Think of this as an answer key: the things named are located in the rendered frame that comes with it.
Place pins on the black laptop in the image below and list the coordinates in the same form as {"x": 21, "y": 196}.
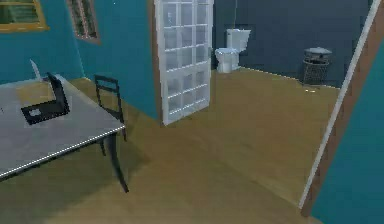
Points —
{"x": 50, "y": 108}

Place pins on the brown-framed window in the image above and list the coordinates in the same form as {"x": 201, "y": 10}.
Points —
{"x": 83, "y": 20}

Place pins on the white toilet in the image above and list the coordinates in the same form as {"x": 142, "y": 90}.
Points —
{"x": 230, "y": 50}

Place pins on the grey table with black legs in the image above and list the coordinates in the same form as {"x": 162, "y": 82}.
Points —
{"x": 66, "y": 133}

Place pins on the yellow-framed window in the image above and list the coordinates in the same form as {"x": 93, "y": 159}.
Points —
{"x": 20, "y": 15}

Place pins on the white glass-paned door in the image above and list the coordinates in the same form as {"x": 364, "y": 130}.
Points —
{"x": 185, "y": 56}

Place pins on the black chair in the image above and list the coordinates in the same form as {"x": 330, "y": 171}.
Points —
{"x": 110, "y": 96}

